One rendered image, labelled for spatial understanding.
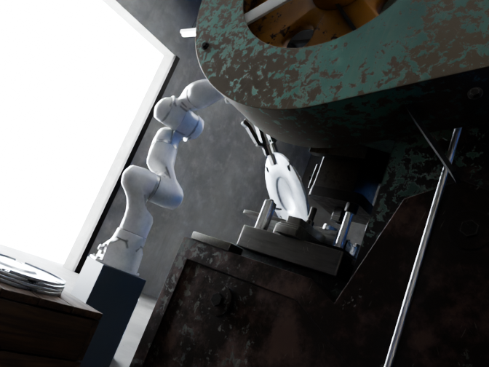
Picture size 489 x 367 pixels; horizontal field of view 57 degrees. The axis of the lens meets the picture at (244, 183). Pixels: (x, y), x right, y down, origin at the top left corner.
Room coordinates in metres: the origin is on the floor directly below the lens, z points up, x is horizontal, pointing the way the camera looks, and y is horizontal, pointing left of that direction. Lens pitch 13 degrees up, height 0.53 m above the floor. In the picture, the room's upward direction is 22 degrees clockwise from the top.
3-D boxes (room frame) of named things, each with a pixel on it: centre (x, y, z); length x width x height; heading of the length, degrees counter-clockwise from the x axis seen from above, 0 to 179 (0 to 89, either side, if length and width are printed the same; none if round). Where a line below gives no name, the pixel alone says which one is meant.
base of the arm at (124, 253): (1.80, 0.35, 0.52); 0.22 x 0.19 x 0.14; 34
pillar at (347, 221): (1.18, -0.29, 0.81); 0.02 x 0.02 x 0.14
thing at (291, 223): (1.15, -0.19, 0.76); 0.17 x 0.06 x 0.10; 139
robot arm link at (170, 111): (1.78, 0.37, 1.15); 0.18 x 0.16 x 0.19; 27
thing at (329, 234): (1.28, -0.29, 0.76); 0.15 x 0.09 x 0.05; 139
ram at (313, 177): (1.31, -0.27, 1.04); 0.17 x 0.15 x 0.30; 49
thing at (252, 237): (1.28, -0.30, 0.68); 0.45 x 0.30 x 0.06; 139
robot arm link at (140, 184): (1.75, 0.36, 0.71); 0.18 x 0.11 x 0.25; 117
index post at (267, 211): (1.23, -0.09, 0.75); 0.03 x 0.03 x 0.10; 49
